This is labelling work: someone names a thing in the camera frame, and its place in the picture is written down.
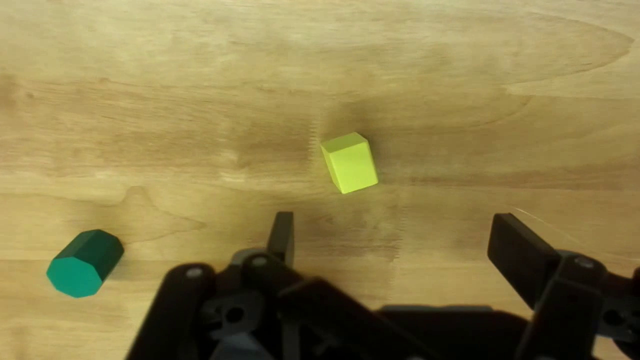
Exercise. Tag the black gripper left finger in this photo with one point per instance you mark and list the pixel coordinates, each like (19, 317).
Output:
(281, 306)

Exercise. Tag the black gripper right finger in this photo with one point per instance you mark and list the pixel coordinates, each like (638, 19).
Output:
(566, 300)

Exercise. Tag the yellow cube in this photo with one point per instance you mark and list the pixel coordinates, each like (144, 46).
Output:
(351, 163)

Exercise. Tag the green octagonal block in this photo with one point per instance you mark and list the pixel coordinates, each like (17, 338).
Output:
(83, 266)

